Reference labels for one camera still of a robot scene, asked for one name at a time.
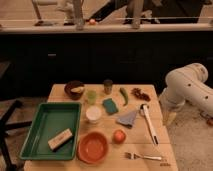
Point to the blue folded cloth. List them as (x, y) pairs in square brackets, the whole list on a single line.
[(127, 119)]

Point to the black office chair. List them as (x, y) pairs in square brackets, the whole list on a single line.
[(6, 126)]

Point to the white handled utensil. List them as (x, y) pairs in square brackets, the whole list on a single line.
[(144, 109)]

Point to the wooden block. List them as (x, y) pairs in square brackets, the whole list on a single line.
[(60, 139)]

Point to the green plastic tray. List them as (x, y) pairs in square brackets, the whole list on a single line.
[(50, 120)]

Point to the dried red chili bunch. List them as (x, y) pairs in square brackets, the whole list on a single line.
[(136, 92)]

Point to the yellow banana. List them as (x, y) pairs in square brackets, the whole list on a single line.
[(77, 89)]

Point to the white cup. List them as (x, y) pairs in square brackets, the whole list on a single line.
[(93, 114)]

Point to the dark maroon bowl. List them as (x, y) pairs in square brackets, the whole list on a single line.
[(73, 84)]

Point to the silver fork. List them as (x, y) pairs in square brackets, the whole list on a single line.
[(134, 156)]

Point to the green translucent cup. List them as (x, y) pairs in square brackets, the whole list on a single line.
[(91, 97)]

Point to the red tomato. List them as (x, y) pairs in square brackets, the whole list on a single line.
[(119, 136)]

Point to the teal sponge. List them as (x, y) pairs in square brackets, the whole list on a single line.
[(110, 106)]

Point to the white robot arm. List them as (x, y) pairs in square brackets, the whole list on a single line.
[(186, 84)]

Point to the dark olive can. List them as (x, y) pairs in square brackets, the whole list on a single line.
[(108, 84)]

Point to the red bowl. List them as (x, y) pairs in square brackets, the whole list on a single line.
[(93, 148)]

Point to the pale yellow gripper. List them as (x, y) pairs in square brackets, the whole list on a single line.
[(169, 117)]

